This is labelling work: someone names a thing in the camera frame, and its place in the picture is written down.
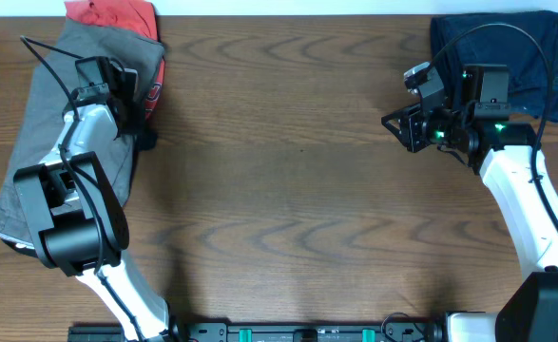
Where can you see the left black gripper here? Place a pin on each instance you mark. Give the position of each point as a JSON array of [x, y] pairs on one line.
[[138, 113]]

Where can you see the grey shorts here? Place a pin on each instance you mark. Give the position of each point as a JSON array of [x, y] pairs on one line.
[[43, 115]]

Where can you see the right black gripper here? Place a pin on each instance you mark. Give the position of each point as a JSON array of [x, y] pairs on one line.
[[410, 117]]

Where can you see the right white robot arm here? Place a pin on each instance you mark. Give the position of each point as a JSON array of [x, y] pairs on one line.
[[503, 155]]

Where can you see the black garment under t-shirt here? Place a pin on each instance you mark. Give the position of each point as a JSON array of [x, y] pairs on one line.
[[146, 140]]

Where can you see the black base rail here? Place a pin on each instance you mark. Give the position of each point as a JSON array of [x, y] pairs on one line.
[[391, 331]]

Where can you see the red printed t-shirt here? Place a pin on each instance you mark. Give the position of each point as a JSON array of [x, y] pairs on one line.
[[117, 14]]

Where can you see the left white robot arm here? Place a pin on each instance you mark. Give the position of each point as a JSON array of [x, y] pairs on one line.
[[77, 224]]

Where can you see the folded navy garment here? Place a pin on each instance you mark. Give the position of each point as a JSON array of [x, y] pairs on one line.
[[518, 40]]

